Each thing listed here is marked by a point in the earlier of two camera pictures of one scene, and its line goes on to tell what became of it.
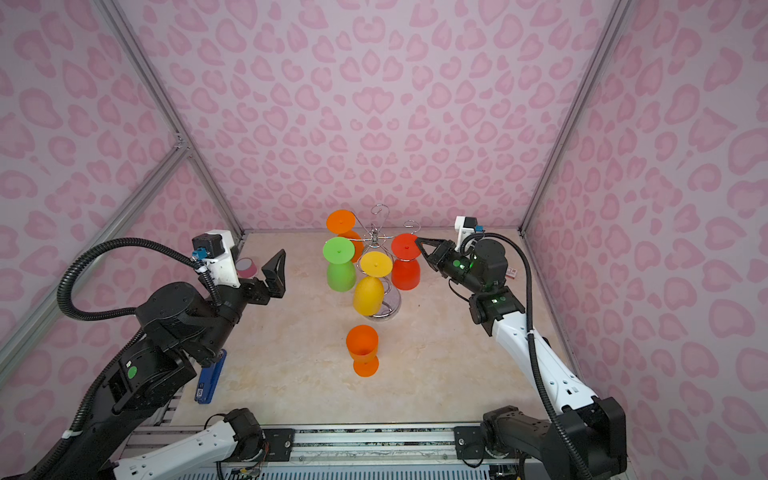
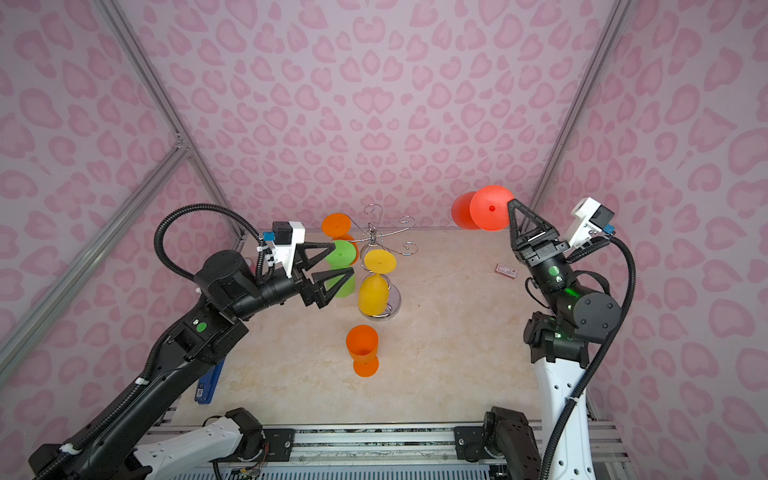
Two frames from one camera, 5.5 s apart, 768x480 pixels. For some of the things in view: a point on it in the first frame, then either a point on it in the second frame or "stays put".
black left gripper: x=276 y=286 → x=310 y=294
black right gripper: x=443 y=255 → x=544 y=251
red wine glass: x=406 y=271 → x=486 y=208
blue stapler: x=209 y=378 stays put
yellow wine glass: x=369 y=291 stays put
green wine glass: x=341 y=271 stays put
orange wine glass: x=362 y=345 stays put
